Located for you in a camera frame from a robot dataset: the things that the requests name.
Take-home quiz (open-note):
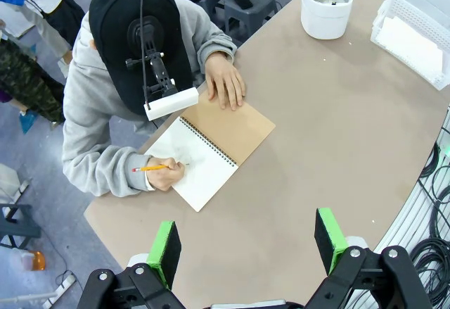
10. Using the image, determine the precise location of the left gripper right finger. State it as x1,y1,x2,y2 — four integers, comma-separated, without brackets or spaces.
304,206,434,309

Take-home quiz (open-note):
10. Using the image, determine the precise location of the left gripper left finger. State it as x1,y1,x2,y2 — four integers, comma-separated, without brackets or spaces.
76,220,186,309

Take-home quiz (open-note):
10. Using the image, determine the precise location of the yellow pencil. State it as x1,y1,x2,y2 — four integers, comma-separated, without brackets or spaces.
131,163,169,173

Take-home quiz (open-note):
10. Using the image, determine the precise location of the brown spiral notebook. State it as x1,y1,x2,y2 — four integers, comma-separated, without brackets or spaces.
143,92,276,213

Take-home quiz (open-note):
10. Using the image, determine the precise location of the person's left forearm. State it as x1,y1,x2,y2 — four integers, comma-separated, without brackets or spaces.
195,23,238,74

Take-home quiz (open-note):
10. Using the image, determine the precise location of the person's right forearm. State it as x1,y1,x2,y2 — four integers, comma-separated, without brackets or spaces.
63,143,155,197

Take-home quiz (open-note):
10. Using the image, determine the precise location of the person's right hand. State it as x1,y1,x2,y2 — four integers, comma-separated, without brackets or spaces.
146,156,186,192

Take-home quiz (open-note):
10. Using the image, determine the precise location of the person's left hand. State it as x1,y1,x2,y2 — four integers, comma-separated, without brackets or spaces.
205,52,246,111

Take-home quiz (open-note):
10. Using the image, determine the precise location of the white lidded trash bin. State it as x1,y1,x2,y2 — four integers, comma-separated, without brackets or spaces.
300,0,354,40

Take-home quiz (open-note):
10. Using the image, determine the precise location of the white perforated plastic basket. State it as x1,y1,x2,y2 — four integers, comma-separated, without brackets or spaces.
371,0,450,91

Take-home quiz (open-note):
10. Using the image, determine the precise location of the white paper stack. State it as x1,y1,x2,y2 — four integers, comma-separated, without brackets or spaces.
378,15,444,82

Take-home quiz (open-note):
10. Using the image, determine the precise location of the dark grey plastic stool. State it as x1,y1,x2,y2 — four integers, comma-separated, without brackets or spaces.
210,0,279,48
0,203,42,251

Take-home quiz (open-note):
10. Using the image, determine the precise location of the white power strip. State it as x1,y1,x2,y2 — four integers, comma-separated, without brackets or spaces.
51,273,77,298

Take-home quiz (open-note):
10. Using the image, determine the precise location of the clear jug orange base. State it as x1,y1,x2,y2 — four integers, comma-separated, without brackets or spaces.
12,248,46,272

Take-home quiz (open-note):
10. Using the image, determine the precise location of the grey hooded sweatshirt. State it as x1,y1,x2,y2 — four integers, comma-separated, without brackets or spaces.
62,0,238,197

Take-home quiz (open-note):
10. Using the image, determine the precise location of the black cap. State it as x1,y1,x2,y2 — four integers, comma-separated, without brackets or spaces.
88,0,194,116

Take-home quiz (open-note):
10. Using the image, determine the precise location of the black coiled cable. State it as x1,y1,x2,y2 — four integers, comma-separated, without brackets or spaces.
409,237,450,305
418,139,450,218

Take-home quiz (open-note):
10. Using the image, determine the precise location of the white head-mounted camera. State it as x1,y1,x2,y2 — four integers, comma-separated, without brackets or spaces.
124,15,200,122

